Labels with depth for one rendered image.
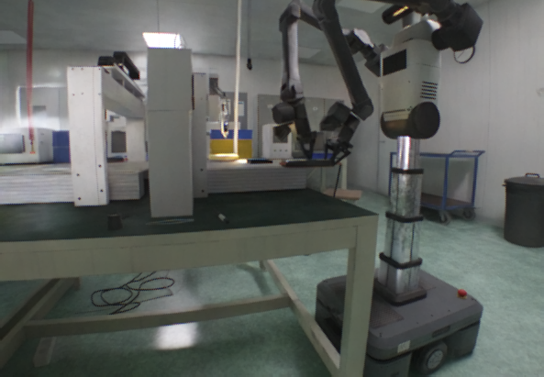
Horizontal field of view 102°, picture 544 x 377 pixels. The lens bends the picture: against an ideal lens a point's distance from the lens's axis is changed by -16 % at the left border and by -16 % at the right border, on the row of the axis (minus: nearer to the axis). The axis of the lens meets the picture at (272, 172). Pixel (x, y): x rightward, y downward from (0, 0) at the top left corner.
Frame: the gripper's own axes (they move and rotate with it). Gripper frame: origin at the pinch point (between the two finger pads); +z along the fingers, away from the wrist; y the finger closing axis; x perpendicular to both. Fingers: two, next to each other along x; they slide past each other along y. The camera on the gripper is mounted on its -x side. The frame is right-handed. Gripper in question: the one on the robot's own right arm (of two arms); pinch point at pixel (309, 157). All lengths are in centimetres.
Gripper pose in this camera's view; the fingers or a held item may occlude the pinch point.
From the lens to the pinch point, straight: 97.6
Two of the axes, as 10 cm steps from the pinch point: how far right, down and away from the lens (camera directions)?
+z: 2.5, 9.6, 1.5
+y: 1.9, 1.0, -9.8
